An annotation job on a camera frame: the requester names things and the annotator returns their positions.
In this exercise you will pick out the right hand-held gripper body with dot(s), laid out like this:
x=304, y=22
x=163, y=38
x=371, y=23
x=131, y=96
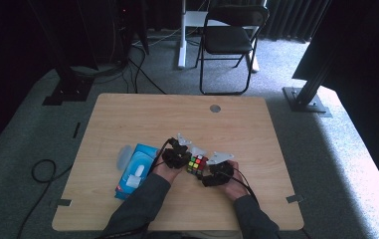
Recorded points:
x=222, y=171

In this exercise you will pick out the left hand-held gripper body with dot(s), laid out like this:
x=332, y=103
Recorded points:
x=175, y=157

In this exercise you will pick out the multicoloured puzzle cube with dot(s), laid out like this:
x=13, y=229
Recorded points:
x=197, y=165

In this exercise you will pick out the blue wet wipes packet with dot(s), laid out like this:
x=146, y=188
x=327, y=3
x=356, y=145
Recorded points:
x=137, y=174

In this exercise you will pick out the person's left hand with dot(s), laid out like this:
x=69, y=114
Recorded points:
x=163, y=172

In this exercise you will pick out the person's right hand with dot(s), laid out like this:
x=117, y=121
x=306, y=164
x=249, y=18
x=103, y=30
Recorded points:
x=234, y=187

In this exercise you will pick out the grey round table grommet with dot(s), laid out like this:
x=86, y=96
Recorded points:
x=215, y=108

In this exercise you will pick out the grey tape piece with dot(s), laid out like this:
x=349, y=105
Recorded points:
x=294, y=198
x=63, y=202

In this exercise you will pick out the black tape strip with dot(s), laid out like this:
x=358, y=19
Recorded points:
x=76, y=129

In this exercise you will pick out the black metal stand with plate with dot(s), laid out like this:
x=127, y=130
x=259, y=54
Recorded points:
x=304, y=99

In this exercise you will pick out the black stand with base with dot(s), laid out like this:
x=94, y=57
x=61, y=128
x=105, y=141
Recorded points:
x=69, y=89

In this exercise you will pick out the black folding chair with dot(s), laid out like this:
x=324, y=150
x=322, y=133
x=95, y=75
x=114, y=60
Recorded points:
x=227, y=40

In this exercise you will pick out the black computer tower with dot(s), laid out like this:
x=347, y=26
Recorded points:
x=127, y=30

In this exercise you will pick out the dark pleated curtain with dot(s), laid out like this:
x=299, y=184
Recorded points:
x=289, y=18

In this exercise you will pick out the black cloth screen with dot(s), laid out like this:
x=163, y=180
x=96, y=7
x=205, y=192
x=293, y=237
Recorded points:
x=359, y=43

